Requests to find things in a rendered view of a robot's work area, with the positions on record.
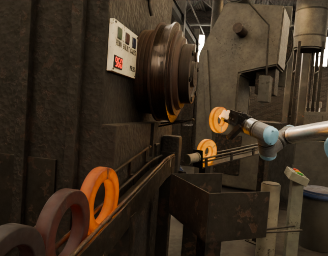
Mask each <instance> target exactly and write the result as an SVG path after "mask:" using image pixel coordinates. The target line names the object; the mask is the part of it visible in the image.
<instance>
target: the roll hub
mask: <svg viewBox="0 0 328 256"><path fill-rule="evenodd" d="M195 48H197V47H196V45H195V44H184V45H183V47H182V50H181V55H180V61H179V67H178V94H179V99H180V102H181V103H182V104H192V103H193V102H191V97H193V101H194V98H195V95H194V93H195V91H196V86H197V75H198V73H197V68H198V53H196V52H195ZM192 50H194V56H192ZM189 77H191V82H189Z"/></svg>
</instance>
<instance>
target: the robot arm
mask: <svg viewBox="0 0 328 256"><path fill-rule="evenodd" d="M240 112H241V111H239V110H238V111H234V110H231V111H229V110H227V111H226V110H223V112H222V113H221V115H219V118H220V119H221V120H222V121H224V122H226V123H228V124H229V125H232V126H235V128H234V129H233V130H232V131H231V132H230V133H229V134H228V135H227V136H226V137H227V139H228V140H233V139H234V138H235V137H236V136H237V135H238V134H239V133H240V132H241V131H242V130H243V131H244V133H245V134H248V135H250V136H252V137H254V138H256V139H257V143H258V149H259V155H260V157H261V158H262V159H263V160H266V161H271V160H274V159H275V158H276V156H277V152H279V151H280V150H281V149H283V148H284V147H286V146H287V145H288V144H294V143H300V142H311V141H321V140H325V143H324V150H325V153H326V155H327V157H328V121H323V122H317V123H312V124H306V125H300V126H292V125H287V126H284V127H283V128H282V129H281V130H279V131H278V130H277V129H276V128H274V127H273V126H270V125H267V124H265V123H262V122H260V121H258V120H256V119H253V118H252V116H250V115H247V114H246V113H244V112H242V113H240Z"/></svg>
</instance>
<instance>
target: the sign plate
mask: <svg viewBox="0 0 328 256"><path fill-rule="evenodd" d="M118 28H121V29H122V30H123V37H122V40H121V39H120V38H118ZM126 33H128V34H129V35H130V44H127V43H126ZM133 38H134V39H136V48H134V47H132V46H133ZM137 42H138V36H137V35H135V34H134V33H133V32H131V31H130V30H129V29H128V28H126V27H125V26H124V25H122V24H121V23H120V22H119V21H117V20H116V19H115V18H110V22H109V38H108V55H107V71H110V72H113V73H116V74H119V75H122V76H125V77H127V78H130V79H135V77H136V76H135V72H136V57H137ZM116 57H117V58H116ZM115 58H116V60H115ZM118 58H120V59H118ZM121 59H122V60H121ZM116 61H117V62H116ZM122 61H123V62H122ZM118 62H119V63H118ZM117 64H118V66H119V65H120V64H121V67H122V68H121V67H118V66H117ZM115 65H116V66H117V67H116V66H115Z"/></svg>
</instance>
